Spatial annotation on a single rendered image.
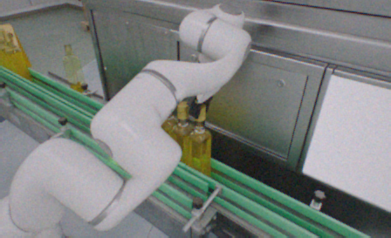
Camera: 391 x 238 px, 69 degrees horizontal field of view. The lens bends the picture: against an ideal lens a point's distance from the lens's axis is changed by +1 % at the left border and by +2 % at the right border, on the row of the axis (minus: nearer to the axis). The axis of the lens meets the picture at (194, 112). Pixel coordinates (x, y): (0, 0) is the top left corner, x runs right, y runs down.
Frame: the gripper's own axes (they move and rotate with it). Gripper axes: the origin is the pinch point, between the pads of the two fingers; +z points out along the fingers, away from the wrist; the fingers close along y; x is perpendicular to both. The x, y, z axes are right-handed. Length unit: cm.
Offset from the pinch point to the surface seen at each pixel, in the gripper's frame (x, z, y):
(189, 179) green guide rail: 7.0, 20.7, 6.5
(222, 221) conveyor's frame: 21.3, 27.8, 6.0
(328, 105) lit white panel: 26.7, -13.5, -12.3
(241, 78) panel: 3.9, -6.9, -12.5
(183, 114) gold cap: -3.4, 4.2, 1.6
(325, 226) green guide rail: 43.3, 13.0, -3.7
